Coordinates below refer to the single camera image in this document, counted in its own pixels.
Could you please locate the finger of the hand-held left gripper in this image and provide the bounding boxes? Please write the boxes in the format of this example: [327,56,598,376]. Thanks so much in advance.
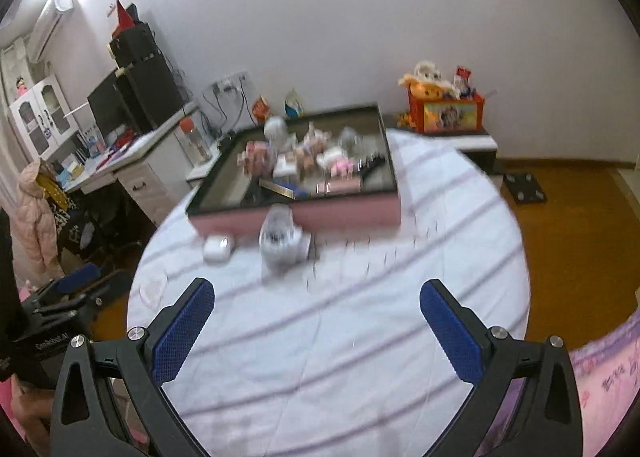
[27,262,113,303]
[30,269,135,323]

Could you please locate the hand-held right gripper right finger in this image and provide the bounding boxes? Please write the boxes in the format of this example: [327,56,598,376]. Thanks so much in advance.
[419,279,583,457]

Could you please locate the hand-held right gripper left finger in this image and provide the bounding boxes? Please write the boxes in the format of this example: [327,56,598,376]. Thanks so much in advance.
[50,277,216,457]

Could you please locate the white plastic item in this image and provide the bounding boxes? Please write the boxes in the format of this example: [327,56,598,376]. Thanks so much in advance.
[259,204,313,278]

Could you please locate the pink box with dark rim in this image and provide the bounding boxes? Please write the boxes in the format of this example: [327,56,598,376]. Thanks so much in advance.
[185,104,403,238]

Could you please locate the white wall charger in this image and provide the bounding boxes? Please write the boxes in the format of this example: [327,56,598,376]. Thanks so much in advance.
[273,154,299,179]

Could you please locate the white pink block figure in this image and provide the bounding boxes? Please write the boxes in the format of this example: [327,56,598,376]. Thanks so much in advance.
[319,148,357,179]

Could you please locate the pink padded jacket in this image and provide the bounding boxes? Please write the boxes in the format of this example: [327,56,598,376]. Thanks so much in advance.
[10,160,62,279]

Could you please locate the yellow patterned cloth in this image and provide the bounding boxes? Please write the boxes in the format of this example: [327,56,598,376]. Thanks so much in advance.
[34,172,69,211]

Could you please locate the white earbud case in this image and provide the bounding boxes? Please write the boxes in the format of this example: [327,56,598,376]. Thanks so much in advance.
[202,234,235,263]

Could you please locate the white drawer desk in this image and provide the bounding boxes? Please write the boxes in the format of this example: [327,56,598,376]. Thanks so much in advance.
[64,101,202,229]

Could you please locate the pink printed bedding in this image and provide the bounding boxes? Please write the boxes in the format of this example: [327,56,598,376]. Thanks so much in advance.
[472,304,640,457]

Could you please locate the black bathroom scale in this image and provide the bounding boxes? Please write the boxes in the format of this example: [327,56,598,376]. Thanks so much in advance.
[502,172,547,206]

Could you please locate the white glass door cabinet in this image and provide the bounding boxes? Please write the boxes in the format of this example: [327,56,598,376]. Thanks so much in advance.
[9,74,82,161]

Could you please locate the gold flat bar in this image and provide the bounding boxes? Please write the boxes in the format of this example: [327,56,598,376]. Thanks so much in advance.
[259,178,297,200]

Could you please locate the clear bottle orange lid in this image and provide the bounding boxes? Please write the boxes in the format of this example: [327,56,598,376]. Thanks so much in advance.
[179,117,212,164]

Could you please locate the black monitor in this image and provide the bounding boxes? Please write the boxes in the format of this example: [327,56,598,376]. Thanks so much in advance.
[87,70,147,139]

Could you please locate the rose rectangular case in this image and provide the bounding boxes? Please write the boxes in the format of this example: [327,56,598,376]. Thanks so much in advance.
[315,178,362,194]

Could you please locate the pink brown block figure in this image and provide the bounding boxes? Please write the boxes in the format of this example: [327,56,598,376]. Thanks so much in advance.
[237,140,278,176]

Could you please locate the clear plastic item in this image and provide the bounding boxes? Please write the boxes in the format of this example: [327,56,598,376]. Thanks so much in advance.
[340,126,364,155]

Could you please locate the red toy crate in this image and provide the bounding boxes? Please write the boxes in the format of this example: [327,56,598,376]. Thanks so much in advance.
[406,86,487,134]

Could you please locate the white round figure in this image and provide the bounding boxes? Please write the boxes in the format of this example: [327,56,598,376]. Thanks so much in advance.
[263,116,297,150]

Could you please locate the beige block figure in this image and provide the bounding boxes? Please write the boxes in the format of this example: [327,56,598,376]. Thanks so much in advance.
[295,122,331,173]

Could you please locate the orange snack bag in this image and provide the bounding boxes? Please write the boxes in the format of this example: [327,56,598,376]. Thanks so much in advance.
[251,96,272,124]

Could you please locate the blue white bag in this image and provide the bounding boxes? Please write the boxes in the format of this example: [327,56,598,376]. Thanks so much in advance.
[284,88,306,118]

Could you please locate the red snack packet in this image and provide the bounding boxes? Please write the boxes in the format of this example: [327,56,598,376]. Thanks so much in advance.
[454,66,474,99]

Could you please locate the yellow white plush toys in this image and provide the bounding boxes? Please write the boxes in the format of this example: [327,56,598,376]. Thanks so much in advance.
[398,60,454,99]

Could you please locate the white air conditioner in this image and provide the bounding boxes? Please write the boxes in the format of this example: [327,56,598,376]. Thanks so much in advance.
[25,0,75,63]

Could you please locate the red triangular flag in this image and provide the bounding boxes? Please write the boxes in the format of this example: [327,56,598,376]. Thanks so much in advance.
[107,0,139,38]

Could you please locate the black power cable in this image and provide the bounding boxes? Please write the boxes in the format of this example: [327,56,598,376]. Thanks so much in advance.
[201,81,249,134]

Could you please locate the white wall socket strip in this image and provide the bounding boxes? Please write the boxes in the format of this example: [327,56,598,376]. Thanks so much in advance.
[212,70,250,94]

